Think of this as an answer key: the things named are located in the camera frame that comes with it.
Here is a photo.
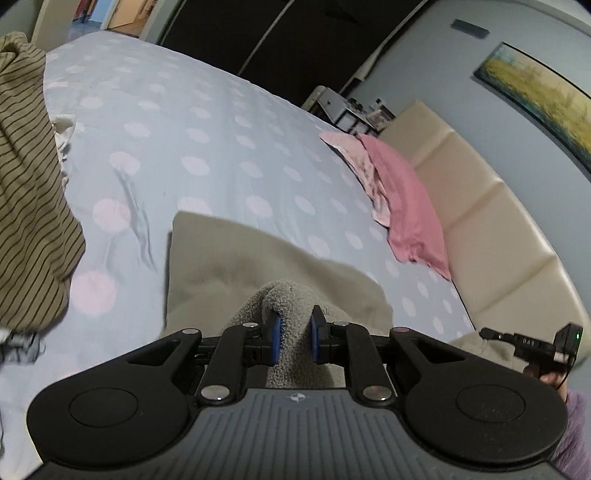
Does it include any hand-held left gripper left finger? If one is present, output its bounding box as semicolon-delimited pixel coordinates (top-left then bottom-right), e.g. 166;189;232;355
115;311;282;406

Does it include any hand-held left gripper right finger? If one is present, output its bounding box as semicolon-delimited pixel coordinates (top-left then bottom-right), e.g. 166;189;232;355
310;305;474;406

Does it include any beige fleece sweater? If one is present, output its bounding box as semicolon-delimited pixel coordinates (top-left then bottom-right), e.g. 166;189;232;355
159;211;532;393

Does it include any person's right forearm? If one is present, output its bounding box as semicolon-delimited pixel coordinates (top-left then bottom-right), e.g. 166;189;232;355
549;390;591;480

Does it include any person's right hand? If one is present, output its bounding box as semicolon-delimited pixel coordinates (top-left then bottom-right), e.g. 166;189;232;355
539;371;570;404

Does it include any cream padded headboard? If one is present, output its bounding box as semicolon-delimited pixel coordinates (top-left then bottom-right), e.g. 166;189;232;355
379;99;591;365

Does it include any light pink patterned pillow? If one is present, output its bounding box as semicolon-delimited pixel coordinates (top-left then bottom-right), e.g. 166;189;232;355
320;130;393;227

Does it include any white nightstand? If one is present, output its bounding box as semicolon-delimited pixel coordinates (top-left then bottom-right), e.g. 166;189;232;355
302;85;398;137

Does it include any grey striped cloth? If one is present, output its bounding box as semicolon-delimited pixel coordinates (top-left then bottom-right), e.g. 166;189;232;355
0;330;47;365

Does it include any tan striped garment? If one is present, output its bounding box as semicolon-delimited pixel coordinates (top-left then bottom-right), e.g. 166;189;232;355
0;31;86;330

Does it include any black wardrobe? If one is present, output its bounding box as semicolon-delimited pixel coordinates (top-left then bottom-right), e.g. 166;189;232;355
159;0;430;109

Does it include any white door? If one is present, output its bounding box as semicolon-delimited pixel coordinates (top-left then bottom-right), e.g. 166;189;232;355
32;0;79;34

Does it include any yellow landscape wall painting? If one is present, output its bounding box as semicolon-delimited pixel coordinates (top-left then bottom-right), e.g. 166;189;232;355
473;41;591;174

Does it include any grey wall box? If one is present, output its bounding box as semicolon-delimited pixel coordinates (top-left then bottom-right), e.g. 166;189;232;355
451;19;490;40

